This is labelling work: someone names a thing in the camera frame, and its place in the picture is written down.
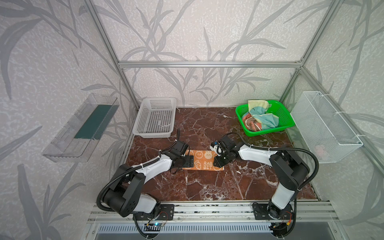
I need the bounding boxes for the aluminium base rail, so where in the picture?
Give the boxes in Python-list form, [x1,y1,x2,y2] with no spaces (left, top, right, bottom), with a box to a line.
[86,200,340,235]

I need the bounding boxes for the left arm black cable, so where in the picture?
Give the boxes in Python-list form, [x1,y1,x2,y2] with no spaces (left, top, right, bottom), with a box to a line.
[96,128,182,239]

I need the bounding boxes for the green plastic basket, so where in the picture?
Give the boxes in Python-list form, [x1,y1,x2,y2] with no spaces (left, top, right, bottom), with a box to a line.
[236,100,295,137]

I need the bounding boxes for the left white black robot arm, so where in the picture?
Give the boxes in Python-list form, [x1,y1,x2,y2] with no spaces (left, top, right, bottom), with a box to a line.
[96,140,194,219]

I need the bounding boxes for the orange bunny pattern towel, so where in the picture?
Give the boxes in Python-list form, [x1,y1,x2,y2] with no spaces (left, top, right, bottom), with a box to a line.
[183,150,225,172]

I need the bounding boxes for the blue yellow towel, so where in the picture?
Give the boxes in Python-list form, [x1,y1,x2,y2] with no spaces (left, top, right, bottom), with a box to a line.
[248,100,280,130]

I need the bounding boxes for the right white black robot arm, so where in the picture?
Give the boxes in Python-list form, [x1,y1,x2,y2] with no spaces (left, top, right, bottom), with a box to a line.
[210,135,318,220]

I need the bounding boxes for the brown pink striped towel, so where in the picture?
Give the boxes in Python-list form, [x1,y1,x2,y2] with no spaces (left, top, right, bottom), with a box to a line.
[242,113,262,132]

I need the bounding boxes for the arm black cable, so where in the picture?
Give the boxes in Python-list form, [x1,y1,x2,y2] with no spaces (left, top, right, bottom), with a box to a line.
[96,128,182,239]
[220,131,320,238]

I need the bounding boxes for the clear acrylic wall shelf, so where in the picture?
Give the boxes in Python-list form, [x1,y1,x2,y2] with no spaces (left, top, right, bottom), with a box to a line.
[42,94,120,163]

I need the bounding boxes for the white plastic basket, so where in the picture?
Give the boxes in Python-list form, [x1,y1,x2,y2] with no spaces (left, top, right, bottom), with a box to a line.
[133,97,177,139]

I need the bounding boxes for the white wire mesh basket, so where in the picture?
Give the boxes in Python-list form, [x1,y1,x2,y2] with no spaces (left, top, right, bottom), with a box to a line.
[291,91,363,164]

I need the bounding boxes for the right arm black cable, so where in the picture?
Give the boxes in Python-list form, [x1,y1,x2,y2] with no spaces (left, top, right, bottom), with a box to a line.
[220,131,320,238]

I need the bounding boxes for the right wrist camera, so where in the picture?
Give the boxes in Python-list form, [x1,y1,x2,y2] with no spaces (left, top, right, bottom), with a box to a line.
[210,141,224,156]

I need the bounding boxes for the pink object in wire basket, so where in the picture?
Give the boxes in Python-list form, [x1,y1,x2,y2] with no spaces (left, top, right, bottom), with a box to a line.
[314,145,330,162]

